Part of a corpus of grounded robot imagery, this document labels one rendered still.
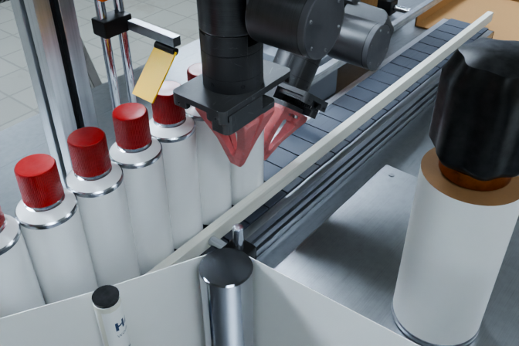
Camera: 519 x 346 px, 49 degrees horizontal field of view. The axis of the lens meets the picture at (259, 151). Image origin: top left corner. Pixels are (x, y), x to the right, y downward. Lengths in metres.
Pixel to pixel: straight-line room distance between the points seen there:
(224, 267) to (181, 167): 0.22
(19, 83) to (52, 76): 2.42
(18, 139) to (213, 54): 0.58
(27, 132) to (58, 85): 0.40
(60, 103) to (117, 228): 0.17
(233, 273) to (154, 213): 0.21
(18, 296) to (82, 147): 0.14
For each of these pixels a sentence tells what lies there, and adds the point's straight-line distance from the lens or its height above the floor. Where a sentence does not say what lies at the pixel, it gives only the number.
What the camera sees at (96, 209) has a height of 1.02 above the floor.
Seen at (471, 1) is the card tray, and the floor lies 0.83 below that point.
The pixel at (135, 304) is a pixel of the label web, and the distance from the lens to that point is 0.43.
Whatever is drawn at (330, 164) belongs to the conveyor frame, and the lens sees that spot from 0.82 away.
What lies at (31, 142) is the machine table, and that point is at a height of 0.83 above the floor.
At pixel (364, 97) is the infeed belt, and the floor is 0.88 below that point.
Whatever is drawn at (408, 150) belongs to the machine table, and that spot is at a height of 0.83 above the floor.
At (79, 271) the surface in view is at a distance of 0.56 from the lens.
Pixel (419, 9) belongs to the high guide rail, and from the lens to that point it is 1.13.
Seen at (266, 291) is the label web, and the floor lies 1.04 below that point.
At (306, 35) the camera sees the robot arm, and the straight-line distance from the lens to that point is 0.44.
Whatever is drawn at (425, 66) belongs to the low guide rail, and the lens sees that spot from 1.03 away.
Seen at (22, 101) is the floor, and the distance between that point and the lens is 2.90.
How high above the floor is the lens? 1.37
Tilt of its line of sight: 36 degrees down
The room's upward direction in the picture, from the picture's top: straight up
